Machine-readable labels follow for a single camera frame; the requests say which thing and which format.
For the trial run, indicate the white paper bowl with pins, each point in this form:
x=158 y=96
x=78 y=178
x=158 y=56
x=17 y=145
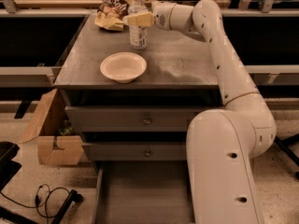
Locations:
x=123 y=67

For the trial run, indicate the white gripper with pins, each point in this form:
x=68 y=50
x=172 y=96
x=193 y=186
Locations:
x=162 y=17

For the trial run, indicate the cardboard box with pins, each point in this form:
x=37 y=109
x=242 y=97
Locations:
x=44 y=126

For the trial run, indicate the black stand leg right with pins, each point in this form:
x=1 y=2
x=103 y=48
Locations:
x=284 y=145

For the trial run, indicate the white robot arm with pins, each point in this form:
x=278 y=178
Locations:
x=220 y=142

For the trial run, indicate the grey drawer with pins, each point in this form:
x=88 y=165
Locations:
x=135 y=151
x=143 y=192
x=129 y=119

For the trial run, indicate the clear plastic water bottle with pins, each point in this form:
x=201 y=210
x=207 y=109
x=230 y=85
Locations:
x=138 y=34

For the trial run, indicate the grey drawer cabinet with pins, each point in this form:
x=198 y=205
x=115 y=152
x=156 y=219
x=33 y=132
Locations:
x=136 y=105

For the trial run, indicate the middle grey drawer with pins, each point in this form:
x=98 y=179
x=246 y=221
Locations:
x=135 y=151

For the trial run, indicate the top grey drawer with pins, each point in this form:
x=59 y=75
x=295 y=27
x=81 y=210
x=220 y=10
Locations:
x=129 y=119

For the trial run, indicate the black chair base leg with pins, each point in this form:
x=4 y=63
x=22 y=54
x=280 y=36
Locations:
x=73 y=197

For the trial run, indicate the bottom grey drawer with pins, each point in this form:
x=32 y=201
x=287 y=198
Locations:
x=143 y=192

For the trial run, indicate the crumpled chip bag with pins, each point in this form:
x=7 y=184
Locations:
x=110 y=14

